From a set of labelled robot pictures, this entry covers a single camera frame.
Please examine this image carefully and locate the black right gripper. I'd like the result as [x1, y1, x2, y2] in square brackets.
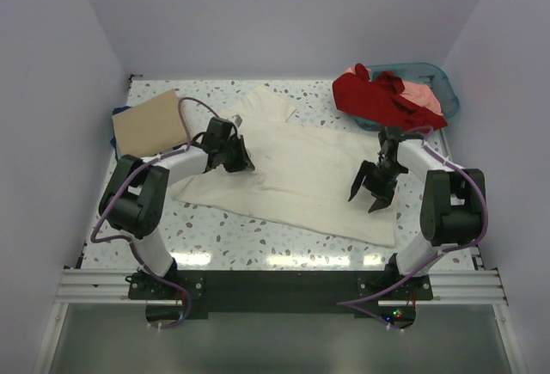
[351, 160, 406, 213]

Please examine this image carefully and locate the cream white t-shirt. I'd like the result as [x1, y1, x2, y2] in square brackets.
[172, 87, 395, 248]

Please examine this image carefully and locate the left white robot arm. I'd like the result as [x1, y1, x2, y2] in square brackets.
[90, 114, 255, 298]

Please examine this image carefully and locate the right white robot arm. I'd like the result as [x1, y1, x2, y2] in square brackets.
[350, 127, 488, 299]

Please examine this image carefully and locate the red t-shirt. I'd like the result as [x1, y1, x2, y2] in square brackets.
[332, 64, 447, 131]

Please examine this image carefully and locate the folded tan t-shirt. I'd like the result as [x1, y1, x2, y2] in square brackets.
[112, 89, 187, 157]

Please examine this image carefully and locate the pink t-shirt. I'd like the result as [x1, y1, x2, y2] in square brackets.
[400, 81, 443, 116]

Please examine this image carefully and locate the teal plastic basket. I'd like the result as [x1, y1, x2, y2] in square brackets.
[355, 63, 459, 131]

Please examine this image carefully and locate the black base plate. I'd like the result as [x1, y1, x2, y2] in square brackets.
[125, 270, 434, 328]

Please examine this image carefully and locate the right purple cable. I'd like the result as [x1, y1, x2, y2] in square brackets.
[337, 126, 489, 322]

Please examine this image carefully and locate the purple cable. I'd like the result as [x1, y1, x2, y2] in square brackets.
[90, 96, 229, 328]
[337, 126, 489, 322]

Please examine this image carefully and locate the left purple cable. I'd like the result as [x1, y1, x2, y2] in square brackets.
[90, 96, 229, 328]

